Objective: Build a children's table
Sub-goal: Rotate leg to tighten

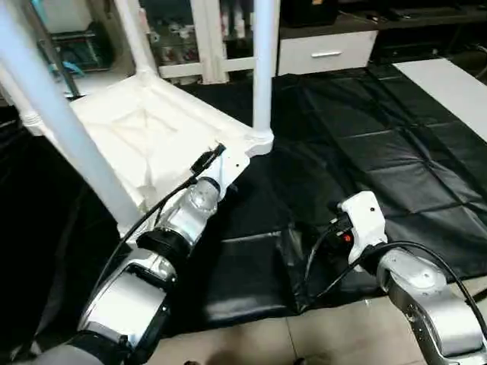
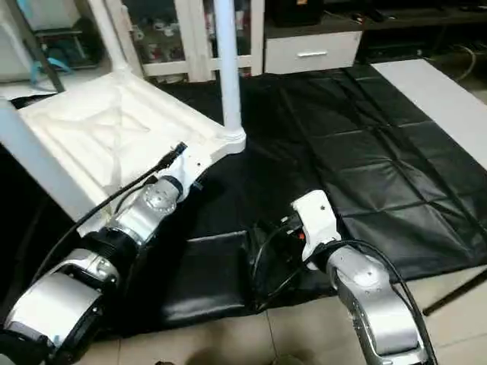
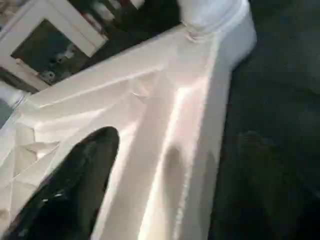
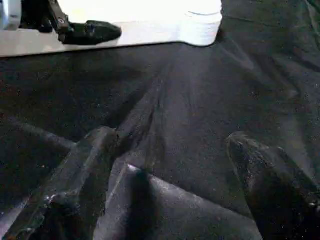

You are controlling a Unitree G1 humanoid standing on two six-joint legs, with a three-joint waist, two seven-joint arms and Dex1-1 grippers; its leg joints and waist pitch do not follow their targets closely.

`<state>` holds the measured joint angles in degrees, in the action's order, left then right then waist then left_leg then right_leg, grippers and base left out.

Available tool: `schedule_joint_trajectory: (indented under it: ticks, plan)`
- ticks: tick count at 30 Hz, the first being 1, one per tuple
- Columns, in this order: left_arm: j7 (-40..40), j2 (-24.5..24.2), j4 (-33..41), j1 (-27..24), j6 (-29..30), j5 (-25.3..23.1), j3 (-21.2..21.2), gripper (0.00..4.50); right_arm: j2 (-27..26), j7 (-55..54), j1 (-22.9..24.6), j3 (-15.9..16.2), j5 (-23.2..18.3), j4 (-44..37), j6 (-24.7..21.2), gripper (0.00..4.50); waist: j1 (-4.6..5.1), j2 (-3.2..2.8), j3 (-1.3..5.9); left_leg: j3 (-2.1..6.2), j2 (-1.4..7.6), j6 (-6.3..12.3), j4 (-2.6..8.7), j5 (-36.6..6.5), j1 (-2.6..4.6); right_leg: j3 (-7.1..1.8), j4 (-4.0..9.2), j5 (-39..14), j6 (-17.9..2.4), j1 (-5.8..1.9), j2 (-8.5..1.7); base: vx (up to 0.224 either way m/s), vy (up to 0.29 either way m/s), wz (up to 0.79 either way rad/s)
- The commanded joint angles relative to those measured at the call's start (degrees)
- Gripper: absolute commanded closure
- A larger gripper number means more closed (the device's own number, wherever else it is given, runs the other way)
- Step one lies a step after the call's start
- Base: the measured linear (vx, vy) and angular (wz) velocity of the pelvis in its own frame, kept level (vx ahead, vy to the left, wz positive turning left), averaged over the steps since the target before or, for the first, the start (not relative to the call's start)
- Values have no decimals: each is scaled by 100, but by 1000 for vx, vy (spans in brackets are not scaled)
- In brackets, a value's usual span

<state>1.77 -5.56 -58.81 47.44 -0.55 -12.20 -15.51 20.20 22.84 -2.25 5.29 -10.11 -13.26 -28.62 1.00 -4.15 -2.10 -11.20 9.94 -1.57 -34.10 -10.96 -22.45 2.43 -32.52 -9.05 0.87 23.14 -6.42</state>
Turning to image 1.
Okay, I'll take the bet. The white drawer unit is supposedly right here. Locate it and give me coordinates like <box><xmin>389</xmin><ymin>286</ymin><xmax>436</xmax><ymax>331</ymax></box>
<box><xmin>277</xmin><ymin>30</ymin><xmax>380</xmax><ymax>77</ymax></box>

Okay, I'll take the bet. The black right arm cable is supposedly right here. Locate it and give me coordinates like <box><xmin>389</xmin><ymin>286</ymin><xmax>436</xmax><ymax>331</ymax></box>
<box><xmin>301</xmin><ymin>219</ymin><xmax>487</xmax><ymax>322</ymax></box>

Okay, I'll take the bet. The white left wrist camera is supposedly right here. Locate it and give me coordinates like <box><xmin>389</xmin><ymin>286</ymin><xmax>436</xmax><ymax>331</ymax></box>
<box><xmin>202</xmin><ymin>146</ymin><xmax>252</xmax><ymax>202</ymax></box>

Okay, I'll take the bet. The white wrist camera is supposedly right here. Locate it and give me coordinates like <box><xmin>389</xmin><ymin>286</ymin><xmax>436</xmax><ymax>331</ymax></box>
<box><xmin>202</xmin><ymin>146</ymin><xmax>252</xmax><ymax>202</ymax></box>
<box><xmin>336</xmin><ymin>192</ymin><xmax>389</xmax><ymax>267</ymax></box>

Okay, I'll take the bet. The white plastic table leg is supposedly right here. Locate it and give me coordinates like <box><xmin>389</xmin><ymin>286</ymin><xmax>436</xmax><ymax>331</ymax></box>
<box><xmin>0</xmin><ymin>64</ymin><xmax>43</xmax><ymax>135</ymax></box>
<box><xmin>0</xmin><ymin>0</ymin><xmax>145</xmax><ymax>230</ymax></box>
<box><xmin>251</xmin><ymin>0</ymin><xmax>282</xmax><ymax>147</ymax></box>
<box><xmin>114</xmin><ymin>0</ymin><xmax>159</xmax><ymax>81</ymax></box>

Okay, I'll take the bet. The white glass door cabinet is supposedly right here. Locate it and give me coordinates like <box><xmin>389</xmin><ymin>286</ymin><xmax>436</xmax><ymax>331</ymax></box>
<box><xmin>131</xmin><ymin>0</ymin><xmax>261</xmax><ymax>84</ymax></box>

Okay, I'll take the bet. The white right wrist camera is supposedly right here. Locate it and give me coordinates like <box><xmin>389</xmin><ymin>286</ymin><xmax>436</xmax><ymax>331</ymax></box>
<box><xmin>336</xmin><ymin>192</ymin><xmax>389</xmax><ymax>267</ymax></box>

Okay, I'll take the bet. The black table mat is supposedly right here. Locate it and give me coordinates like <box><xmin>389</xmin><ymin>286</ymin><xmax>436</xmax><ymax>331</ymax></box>
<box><xmin>0</xmin><ymin>65</ymin><xmax>487</xmax><ymax>358</ymax></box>

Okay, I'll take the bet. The turquoise plastic stand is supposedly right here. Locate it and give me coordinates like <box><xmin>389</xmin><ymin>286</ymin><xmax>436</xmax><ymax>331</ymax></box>
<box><xmin>44</xmin><ymin>27</ymin><xmax>113</xmax><ymax>78</ymax></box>

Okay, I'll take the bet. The white plastic table top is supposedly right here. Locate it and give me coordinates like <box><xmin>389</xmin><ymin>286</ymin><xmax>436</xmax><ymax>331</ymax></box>
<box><xmin>21</xmin><ymin>70</ymin><xmax>275</xmax><ymax>233</ymax></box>

